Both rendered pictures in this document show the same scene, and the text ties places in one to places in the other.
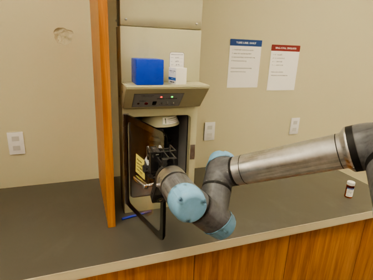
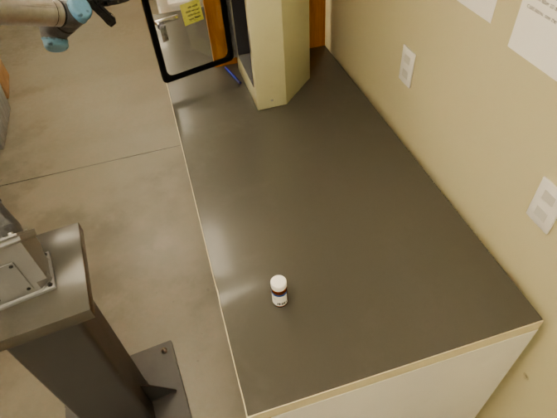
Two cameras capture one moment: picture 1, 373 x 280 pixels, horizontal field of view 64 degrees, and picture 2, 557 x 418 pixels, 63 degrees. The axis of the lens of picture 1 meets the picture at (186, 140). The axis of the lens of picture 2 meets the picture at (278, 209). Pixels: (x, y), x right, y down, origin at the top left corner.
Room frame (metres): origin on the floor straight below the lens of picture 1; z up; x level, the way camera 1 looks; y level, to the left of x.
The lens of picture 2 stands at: (1.49, -1.44, 1.90)
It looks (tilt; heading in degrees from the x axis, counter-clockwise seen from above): 46 degrees down; 97
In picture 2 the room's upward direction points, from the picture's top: 5 degrees counter-clockwise
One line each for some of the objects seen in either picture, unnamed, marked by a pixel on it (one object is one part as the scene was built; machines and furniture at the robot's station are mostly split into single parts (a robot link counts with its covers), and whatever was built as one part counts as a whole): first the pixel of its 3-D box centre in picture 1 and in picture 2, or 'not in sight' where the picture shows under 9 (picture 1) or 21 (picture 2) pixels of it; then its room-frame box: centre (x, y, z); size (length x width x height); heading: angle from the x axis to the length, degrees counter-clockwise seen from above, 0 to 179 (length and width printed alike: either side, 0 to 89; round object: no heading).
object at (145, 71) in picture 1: (147, 71); not in sight; (1.13, 0.16, 1.56); 0.10 x 0.10 x 0.09; 20
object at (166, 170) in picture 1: (171, 181); not in sight; (0.67, 0.03, 1.33); 0.08 x 0.05 x 0.08; 110
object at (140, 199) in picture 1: (143, 174); (189, 21); (1.02, 0.15, 1.19); 0.30 x 0.01 x 0.40; 36
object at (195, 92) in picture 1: (165, 96); not in sight; (1.16, 0.09, 1.46); 0.32 x 0.11 x 0.10; 110
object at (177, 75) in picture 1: (177, 75); not in sight; (1.17, 0.04, 1.54); 0.05 x 0.05 x 0.06; 38
